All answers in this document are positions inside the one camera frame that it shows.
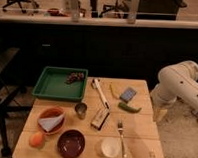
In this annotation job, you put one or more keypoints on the black whiteboard eraser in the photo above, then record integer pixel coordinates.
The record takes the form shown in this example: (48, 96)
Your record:
(99, 119)

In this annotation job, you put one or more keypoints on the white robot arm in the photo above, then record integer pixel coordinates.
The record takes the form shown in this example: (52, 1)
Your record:
(175, 81)

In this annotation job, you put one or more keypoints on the orange bowl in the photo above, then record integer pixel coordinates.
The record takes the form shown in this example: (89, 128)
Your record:
(51, 112)

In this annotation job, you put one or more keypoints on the white small bowl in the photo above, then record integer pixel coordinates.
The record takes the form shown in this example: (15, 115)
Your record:
(110, 147)

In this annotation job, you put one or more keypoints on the purple bowl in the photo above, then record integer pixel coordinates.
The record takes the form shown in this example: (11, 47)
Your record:
(71, 144)

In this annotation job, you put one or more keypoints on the purple grape bunch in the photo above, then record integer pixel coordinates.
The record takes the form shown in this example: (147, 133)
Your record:
(75, 76)

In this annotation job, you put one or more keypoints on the small metal cup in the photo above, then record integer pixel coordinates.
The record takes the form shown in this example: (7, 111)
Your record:
(81, 110)

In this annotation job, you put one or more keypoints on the green plastic tray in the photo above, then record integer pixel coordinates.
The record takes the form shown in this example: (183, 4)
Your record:
(51, 84)

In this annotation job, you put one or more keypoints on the silver metal fork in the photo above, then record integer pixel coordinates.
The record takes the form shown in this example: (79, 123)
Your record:
(121, 132)

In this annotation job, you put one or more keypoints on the white folded cloth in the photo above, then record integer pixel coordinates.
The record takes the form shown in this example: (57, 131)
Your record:
(49, 123)

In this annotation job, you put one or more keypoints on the black office chair centre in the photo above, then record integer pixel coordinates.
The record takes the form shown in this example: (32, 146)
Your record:
(118, 9)

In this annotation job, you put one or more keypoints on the black office chair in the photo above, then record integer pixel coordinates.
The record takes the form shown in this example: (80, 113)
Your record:
(118, 9)
(19, 2)

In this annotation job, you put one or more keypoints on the red object on ledge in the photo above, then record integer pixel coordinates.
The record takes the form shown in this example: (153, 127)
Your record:
(56, 12)

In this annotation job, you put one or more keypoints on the orange fruit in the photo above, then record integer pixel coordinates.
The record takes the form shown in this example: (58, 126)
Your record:
(37, 139)

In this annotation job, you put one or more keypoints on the black office chair left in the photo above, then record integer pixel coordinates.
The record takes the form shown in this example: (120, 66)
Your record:
(19, 2)

